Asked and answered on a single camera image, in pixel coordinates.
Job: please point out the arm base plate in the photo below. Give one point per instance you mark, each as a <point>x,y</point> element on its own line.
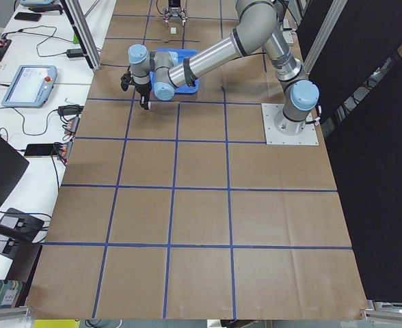
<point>279,131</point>

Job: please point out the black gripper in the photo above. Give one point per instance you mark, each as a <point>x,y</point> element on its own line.
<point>142,89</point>
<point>174,4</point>

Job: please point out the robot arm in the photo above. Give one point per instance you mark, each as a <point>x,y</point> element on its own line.
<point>175,3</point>
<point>161,73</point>

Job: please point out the black power adapter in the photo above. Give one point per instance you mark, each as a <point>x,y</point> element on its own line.
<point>74,53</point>

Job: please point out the teach pendant tablet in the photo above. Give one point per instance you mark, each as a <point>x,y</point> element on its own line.
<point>31,86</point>

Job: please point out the black smartphone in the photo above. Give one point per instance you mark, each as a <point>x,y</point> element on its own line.
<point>39,150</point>

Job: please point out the usb hub with cables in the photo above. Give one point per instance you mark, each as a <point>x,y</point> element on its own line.
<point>70,128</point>

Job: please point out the aluminium frame post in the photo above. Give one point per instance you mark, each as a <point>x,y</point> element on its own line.
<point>79,25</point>

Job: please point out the black power brick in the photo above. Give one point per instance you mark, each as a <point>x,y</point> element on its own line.
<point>70,110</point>

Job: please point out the brown paper table cover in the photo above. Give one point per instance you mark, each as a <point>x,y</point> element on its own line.
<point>183,211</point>

